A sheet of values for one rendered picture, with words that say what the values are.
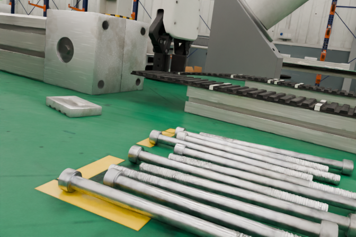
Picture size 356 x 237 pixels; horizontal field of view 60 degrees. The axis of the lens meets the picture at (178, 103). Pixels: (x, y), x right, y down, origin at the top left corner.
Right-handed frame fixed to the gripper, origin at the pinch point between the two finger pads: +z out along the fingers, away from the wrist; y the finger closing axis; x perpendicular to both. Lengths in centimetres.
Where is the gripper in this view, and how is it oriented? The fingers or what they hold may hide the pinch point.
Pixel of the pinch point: (169, 65)
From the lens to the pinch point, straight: 59.0
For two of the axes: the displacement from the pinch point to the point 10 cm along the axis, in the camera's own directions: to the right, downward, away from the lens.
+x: -8.5, -2.0, 4.9
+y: 5.1, -1.0, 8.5
